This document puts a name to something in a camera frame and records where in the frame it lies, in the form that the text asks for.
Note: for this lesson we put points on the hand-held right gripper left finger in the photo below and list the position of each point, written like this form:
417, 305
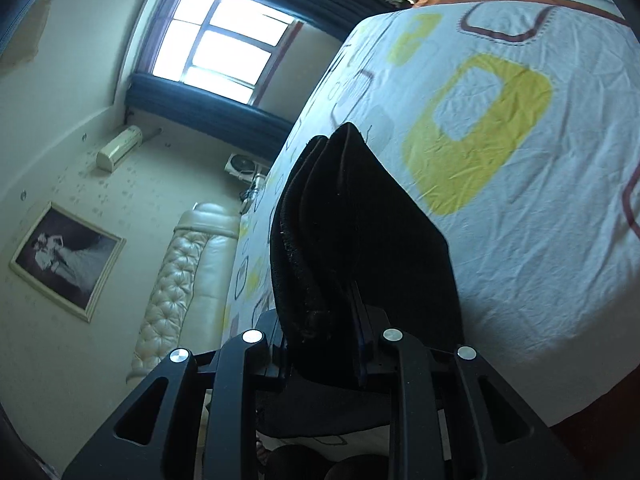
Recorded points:
267, 342

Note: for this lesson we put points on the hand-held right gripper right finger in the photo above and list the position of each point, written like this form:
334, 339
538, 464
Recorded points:
361, 340

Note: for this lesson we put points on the black pants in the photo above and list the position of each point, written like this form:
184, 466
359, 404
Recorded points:
350, 220

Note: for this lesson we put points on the cream tufted leather headboard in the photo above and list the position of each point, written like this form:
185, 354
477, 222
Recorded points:
175, 280

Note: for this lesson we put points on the patterned white bed sheet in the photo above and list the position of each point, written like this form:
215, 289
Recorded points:
500, 235

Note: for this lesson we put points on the white fan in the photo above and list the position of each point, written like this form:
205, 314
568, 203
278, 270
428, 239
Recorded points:
245, 165

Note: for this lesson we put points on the framed black-and-white photo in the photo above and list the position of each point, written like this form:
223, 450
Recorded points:
65, 257

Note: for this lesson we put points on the window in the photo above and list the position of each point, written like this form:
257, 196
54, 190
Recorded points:
220, 35

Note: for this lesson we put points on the cream wall air conditioner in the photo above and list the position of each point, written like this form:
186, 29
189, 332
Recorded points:
117, 149

